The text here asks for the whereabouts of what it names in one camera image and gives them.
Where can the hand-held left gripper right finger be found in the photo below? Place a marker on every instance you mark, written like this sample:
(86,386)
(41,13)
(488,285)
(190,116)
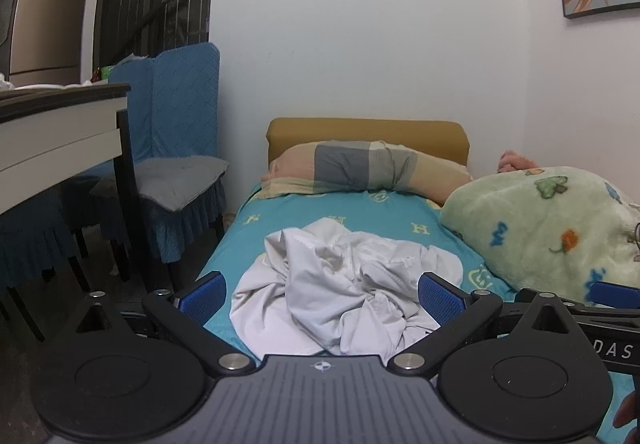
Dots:
(440,298)

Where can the pink cloth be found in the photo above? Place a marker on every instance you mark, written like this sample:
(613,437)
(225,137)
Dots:
(515,162)

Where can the white shirt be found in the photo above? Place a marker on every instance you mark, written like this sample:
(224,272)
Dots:
(345,289)

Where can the golden refrigerator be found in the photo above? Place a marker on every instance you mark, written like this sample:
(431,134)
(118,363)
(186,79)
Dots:
(47,14)

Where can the green dinosaur print blanket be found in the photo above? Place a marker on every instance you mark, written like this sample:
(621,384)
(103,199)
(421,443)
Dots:
(555,224)

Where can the blue covered chair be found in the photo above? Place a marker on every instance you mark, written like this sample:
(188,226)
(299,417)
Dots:
(185,114)
(35,234)
(131,114)

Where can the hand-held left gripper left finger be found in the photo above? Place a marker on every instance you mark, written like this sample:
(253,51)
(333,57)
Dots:
(202,298)

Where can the mustard yellow headboard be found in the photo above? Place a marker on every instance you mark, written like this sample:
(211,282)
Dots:
(367,134)

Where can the bed with teal sheet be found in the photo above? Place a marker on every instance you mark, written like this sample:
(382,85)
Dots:
(400,229)

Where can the white cloth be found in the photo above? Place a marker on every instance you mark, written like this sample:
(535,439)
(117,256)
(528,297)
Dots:
(6,83)

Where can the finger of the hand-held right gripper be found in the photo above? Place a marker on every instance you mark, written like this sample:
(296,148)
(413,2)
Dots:
(616,295)

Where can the white table with dark legs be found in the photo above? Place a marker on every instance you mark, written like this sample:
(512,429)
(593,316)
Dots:
(55,134)

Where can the green and red packet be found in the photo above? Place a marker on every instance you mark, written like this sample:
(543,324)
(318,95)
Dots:
(102,72)

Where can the grey seat cushion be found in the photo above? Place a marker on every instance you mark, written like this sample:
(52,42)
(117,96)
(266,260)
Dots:
(180,179)

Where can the patchwork pillow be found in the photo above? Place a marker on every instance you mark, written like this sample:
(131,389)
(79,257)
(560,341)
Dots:
(350,169)

